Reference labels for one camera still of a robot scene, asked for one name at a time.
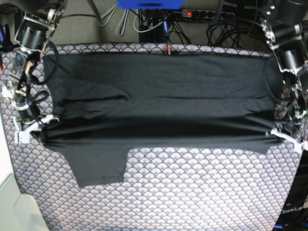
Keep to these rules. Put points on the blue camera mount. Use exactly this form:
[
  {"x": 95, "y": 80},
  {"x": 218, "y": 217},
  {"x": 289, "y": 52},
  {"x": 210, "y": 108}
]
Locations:
[{"x": 150, "y": 4}]

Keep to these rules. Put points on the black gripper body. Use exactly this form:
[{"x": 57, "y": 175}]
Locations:
[
  {"x": 27, "y": 105},
  {"x": 294, "y": 124}
]

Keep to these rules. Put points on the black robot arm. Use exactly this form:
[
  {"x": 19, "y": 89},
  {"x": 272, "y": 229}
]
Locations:
[
  {"x": 281, "y": 24},
  {"x": 41, "y": 18}
]

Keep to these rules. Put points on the dark grey T-shirt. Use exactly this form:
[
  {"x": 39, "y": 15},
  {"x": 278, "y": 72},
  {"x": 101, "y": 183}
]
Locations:
[{"x": 109, "y": 104}]

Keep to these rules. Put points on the black power strip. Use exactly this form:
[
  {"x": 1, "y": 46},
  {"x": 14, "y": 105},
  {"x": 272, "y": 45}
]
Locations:
[{"x": 204, "y": 14}]

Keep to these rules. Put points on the blue-handled side clamp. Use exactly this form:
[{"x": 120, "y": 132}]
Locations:
[{"x": 5, "y": 41}]

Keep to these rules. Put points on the red and black clamp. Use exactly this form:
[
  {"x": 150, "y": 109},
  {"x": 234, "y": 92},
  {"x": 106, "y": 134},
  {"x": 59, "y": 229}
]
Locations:
[{"x": 168, "y": 49}]

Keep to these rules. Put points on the white plastic bin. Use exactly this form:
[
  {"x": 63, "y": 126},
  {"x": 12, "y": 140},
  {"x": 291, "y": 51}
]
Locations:
[{"x": 18, "y": 212}]

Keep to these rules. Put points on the black OpenArm base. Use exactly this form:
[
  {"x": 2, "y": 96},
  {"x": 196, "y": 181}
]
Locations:
[{"x": 294, "y": 214}]

